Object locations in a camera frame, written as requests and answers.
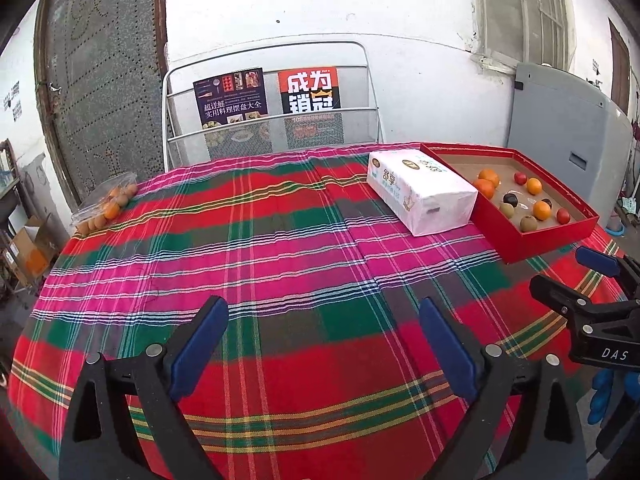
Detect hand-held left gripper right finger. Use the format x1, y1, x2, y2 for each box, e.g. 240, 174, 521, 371
418, 297, 590, 480

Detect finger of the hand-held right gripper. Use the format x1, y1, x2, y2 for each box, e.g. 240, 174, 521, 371
529, 274, 640, 334
575, 246, 640, 301

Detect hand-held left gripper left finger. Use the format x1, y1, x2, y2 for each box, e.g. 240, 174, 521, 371
59, 296, 230, 480

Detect red cardboard box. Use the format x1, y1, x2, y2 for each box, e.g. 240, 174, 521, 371
419, 142, 600, 265

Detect person's right hand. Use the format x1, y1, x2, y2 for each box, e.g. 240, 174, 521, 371
587, 371, 640, 426

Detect red green plaid tablecloth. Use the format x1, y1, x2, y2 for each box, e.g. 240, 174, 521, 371
7, 141, 636, 480

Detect grey cabinet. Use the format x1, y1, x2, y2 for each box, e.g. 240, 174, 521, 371
507, 61, 636, 233

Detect white pink tissue pack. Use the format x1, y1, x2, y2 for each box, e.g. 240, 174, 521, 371
366, 150, 478, 237

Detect pile of brown longans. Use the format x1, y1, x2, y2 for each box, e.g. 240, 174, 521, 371
75, 182, 138, 236

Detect clear plastic container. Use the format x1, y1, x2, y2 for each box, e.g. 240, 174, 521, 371
70, 171, 139, 236

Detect brown wooden door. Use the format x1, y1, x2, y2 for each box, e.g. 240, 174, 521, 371
607, 17, 632, 116

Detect dark cookbook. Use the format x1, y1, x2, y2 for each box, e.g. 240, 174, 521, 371
193, 67, 273, 156

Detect white metal mesh rack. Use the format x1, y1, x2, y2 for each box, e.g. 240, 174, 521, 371
162, 41, 385, 171

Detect white framed window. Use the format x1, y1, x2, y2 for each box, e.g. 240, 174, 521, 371
472, 0, 576, 71

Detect studded grey metal door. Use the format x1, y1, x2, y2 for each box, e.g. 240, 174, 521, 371
37, 0, 168, 211

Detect red black book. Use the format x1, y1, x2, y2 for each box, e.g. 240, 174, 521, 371
278, 66, 346, 150

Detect black cable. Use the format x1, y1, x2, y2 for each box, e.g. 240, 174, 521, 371
587, 422, 616, 466

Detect wall notice papers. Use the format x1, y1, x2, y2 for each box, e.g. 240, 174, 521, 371
0, 80, 23, 121

